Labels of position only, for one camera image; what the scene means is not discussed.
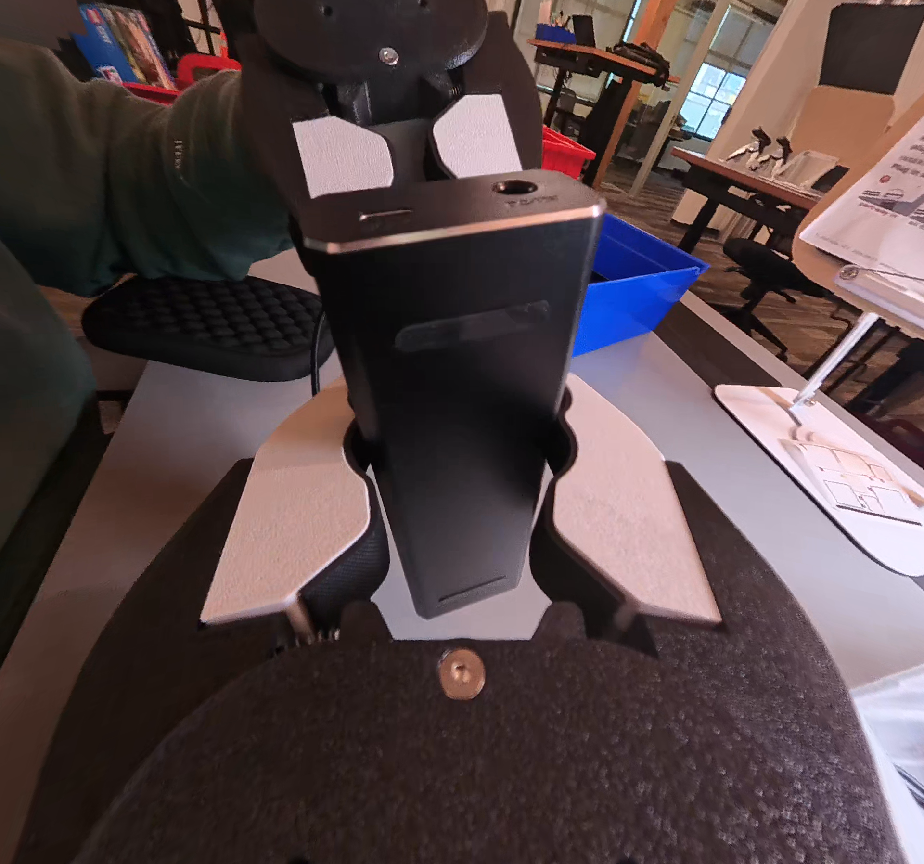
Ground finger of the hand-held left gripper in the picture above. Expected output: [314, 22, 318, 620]
[291, 116, 397, 200]
[431, 90, 524, 181]

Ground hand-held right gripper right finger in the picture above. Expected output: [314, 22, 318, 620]
[531, 372, 723, 625]

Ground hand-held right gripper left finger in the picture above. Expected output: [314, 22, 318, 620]
[199, 376, 391, 627]

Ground black usb cable orange plugs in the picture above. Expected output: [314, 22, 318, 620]
[310, 311, 334, 396]

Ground blue plastic bin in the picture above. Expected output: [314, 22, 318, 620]
[570, 213, 710, 358]

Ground black usb hub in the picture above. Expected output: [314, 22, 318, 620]
[299, 171, 607, 621]

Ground clear plastic bin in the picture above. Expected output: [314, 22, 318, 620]
[852, 665, 924, 836]

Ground person's left forearm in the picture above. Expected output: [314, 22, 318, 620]
[0, 37, 297, 298]

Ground red plastic bin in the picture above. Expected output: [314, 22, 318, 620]
[541, 126, 596, 181]

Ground wooden standing desk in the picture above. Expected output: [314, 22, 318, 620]
[529, 37, 680, 186]

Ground white document stand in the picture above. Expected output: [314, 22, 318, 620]
[713, 113, 924, 576]

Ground black mesh armrest pad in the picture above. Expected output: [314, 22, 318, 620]
[81, 275, 334, 383]

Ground blue printed box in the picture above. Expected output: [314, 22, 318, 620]
[72, 3, 178, 91]

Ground black office chair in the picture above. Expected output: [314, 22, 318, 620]
[722, 237, 824, 360]

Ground printed instruction sheet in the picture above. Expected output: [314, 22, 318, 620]
[801, 120, 924, 251]

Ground red handled basket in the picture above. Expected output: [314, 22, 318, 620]
[123, 54, 243, 107]

